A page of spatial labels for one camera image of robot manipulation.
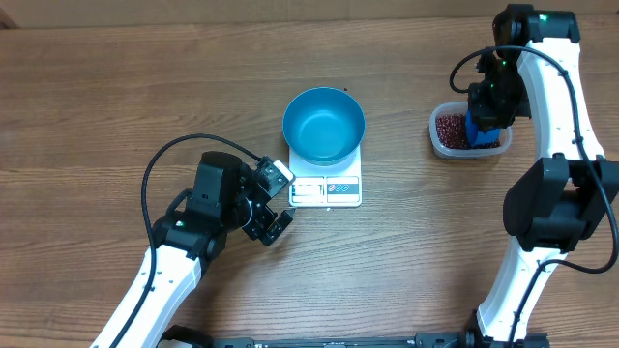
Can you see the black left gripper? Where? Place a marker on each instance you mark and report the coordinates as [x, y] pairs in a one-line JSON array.
[[264, 217]]

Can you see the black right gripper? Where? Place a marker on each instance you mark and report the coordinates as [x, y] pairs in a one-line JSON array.
[[486, 116]]

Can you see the blue plastic measuring scoop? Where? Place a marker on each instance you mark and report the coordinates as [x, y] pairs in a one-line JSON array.
[[476, 137]]

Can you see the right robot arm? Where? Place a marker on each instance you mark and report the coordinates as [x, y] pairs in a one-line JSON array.
[[532, 70]]

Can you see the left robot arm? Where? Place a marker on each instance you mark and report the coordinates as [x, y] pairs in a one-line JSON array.
[[226, 195]]

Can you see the white digital kitchen scale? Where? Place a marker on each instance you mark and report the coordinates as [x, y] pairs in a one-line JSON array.
[[337, 185]]

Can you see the teal round bowl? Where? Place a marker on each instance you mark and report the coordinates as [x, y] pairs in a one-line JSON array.
[[324, 125]]

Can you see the clear plastic food container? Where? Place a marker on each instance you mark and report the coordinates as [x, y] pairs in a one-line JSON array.
[[442, 151]]

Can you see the red adzuki beans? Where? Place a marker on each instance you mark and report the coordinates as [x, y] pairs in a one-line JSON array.
[[451, 131]]

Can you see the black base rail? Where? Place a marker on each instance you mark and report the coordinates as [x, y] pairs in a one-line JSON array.
[[333, 342]]

